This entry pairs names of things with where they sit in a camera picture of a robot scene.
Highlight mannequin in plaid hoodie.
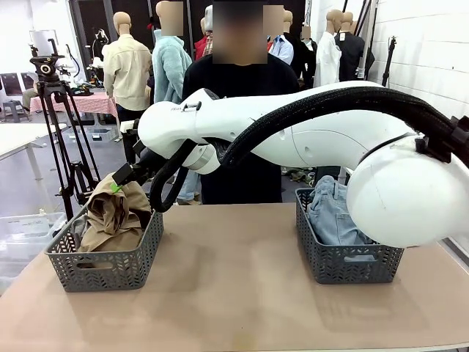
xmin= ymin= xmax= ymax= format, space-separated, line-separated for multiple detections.
xmin=193 ymin=4 xmax=215 ymax=62

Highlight mannequin in cream shirt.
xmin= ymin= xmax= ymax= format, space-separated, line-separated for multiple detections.
xmin=103 ymin=11 xmax=155 ymax=166

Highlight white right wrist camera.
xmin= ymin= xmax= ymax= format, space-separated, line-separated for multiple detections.
xmin=119 ymin=119 xmax=142 ymax=135

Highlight white table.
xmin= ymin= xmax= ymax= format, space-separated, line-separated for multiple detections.
xmin=0 ymin=122 xmax=69 ymax=181

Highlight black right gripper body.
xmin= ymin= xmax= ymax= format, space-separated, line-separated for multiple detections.
xmin=111 ymin=138 xmax=173 ymax=187

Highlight mannequin in dark jacket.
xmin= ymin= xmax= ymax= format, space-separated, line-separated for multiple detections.
xmin=292 ymin=25 xmax=318 ymax=89

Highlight black sleeved right arm cable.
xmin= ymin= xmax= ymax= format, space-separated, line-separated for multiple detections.
xmin=149 ymin=87 xmax=469 ymax=213

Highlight clear plastic storage bin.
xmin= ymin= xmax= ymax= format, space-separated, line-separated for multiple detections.
xmin=0 ymin=211 xmax=67 ymax=257

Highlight grey stool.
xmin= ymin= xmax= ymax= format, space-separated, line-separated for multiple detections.
xmin=2 ymin=99 xmax=29 ymax=122

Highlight black light stand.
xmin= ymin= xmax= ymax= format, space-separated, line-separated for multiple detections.
xmin=380 ymin=35 xmax=399 ymax=88

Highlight table with pink cloth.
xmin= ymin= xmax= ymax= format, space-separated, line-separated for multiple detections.
xmin=29 ymin=92 xmax=118 ymax=119

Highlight grey floor crate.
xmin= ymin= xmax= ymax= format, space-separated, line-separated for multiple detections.
xmin=64 ymin=126 xmax=124 ymax=143

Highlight light blue denim shorts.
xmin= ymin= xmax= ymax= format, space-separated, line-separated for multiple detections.
xmin=307 ymin=175 xmax=375 ymax=263

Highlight person in black T-shirt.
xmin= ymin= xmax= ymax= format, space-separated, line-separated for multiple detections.
xmin=182 ymin=54 xmax=300 ymax=205

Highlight mannequin in black shirt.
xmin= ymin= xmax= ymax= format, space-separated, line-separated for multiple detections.
xmin=335 ymin=11 xmax=375 ymax=84

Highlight black camera tripod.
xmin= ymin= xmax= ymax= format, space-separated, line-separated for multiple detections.
xmin=29 ymin=38 xmax=102 ymax=221

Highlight mannequin in light blue fleece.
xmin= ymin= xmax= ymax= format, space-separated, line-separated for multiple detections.
xmin=152 ymin=1 xmax=202 ymax=205

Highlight grey plastic lattice basket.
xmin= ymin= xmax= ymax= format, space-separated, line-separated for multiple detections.
xmin=295 ymin=187 xmax=405 ymax=285
xmin=45 ymin=205 xmax=165 ymax=293

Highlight tan khaki garment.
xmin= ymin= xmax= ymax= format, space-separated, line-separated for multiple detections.
xmin=78 ymin=172 xmax=153 ymax=253

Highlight mannequin in blue white shirt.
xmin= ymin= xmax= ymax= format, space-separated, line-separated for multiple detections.
xmin=269 ymin=10 xmax=295 ymax=66

